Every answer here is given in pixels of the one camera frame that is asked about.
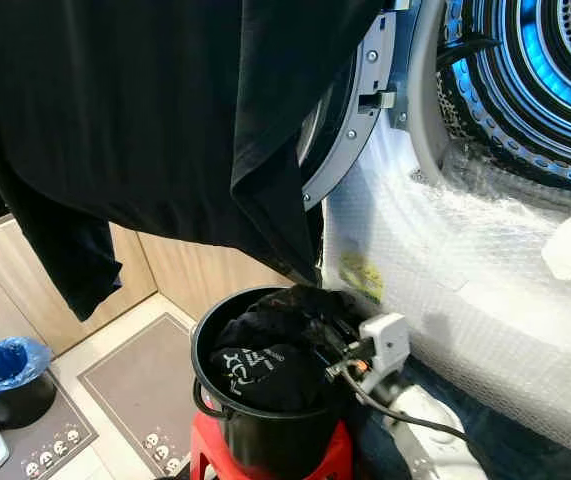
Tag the black printed clothes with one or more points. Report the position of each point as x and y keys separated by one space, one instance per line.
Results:
x=265 y=365

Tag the black garment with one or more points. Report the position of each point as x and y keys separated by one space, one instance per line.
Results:
x=135 y=110

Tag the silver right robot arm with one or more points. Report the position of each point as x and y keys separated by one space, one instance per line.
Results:
x=425 y=430

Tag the bubble-wrapped white washing machine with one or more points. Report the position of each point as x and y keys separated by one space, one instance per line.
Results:
x=475 y=300

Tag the yellow washer sticker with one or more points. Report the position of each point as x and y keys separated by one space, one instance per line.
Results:
x=362 y=275

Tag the black plastic bucket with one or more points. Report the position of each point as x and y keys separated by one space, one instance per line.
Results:
x=265 y=440

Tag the light wooden cabinet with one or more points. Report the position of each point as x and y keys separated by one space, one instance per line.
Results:
x=195 y=270

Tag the red plastic stool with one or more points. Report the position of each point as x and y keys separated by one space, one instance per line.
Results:
x=205 y=450

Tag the grey round washer door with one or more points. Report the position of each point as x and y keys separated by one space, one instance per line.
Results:
x=360 y=130

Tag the grey skull print floor mat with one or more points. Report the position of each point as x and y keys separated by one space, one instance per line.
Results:
x=50 y=440

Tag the perforated steel washer drum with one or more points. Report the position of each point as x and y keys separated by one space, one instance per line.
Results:
x=530 y=80

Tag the small black waste bin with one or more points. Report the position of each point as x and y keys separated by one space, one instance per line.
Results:
x=15 y=408

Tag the blue bin bag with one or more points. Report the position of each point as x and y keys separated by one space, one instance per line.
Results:
x=5 y=365

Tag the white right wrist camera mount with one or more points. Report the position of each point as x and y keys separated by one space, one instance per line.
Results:
x=387 y=342

